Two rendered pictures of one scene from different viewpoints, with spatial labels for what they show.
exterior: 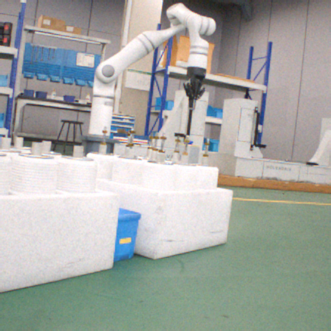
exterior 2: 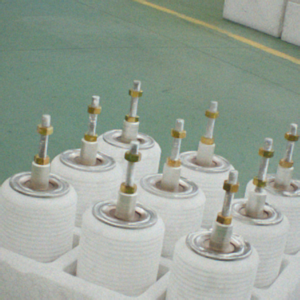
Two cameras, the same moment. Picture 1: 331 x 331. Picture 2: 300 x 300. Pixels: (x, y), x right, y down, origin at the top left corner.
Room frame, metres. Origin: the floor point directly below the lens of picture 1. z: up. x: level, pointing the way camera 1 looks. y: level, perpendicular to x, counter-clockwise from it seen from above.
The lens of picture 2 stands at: (1.65, 0.98, 0.63)
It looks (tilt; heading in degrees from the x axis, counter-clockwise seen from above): 19 degrees down; 257
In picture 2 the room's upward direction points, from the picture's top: 9 degrees clockwise
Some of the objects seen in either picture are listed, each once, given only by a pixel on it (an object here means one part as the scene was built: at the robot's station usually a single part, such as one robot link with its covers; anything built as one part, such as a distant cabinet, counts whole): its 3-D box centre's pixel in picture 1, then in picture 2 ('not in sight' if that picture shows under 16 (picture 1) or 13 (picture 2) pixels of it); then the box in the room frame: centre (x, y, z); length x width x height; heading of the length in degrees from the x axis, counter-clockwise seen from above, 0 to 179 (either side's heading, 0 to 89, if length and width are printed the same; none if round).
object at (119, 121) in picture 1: (115, 134); not in sight; (7.17, 0.89, 0.35); 0.59 x 0.47 x 0.69; 24
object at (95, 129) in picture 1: (100, 117); not in sight; (1.89, 0.30, 0.39); 0.09 x 0.09 x 0.17; 24
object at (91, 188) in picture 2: not in sight; (80, 223); (1.49, -0.03, 0.16); 0.10 x 0.10 x 0.18
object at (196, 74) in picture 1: (195, 78); not in sight; (1.67, -0.08, 0.57); 0.08 x 0.08 x 0.09
